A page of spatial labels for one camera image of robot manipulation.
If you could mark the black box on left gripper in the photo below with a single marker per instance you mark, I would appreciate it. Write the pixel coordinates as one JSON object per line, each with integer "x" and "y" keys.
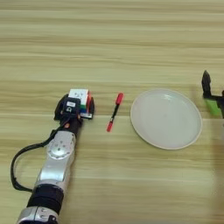
{"x": 71, "y": 106}

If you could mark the round white plate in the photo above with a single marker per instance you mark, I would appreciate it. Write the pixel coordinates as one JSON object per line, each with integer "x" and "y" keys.
{"x": 166, "y": 119}

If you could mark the green rectangular block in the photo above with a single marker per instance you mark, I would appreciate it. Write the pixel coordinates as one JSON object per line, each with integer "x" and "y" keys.
{"x": 213, "y": 107}

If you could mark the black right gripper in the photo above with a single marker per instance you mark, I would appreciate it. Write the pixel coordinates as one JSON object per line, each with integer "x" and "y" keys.
{"x": 222, "y": 102}

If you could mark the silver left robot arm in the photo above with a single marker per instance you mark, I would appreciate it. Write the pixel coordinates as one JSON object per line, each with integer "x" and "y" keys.
{"x": 57, "y": 163}

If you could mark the red and black marker pen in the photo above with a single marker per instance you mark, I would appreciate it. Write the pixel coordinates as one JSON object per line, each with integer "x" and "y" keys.
{"x": 119, "y": 98}

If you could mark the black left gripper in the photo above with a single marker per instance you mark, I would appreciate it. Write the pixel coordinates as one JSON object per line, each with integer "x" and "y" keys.
{"x": 73, "y": 124}

